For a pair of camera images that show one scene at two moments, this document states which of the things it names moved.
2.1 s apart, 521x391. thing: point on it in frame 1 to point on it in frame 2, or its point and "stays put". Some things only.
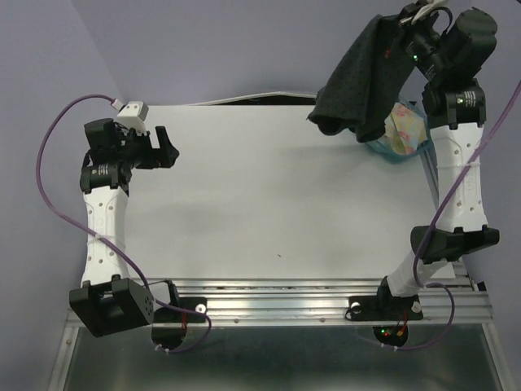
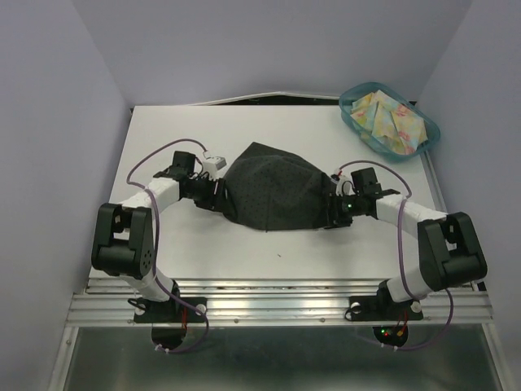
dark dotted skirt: (368, 81) to (269, 190)
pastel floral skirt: (405, 129) stays put
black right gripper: (411, 26) to (334, 218)
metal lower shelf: (279, 358) stays put
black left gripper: (164, 157) to (212, 201)
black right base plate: (384, 308) stays put
